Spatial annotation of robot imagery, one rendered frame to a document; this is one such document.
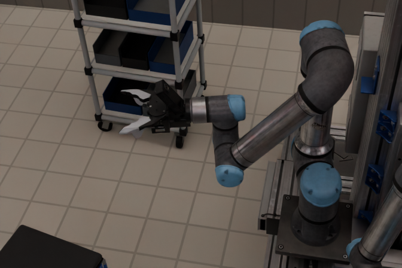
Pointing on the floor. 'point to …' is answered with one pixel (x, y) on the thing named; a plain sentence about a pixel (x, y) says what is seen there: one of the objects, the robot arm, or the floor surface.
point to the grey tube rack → (140, 36)
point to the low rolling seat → (46, 252)
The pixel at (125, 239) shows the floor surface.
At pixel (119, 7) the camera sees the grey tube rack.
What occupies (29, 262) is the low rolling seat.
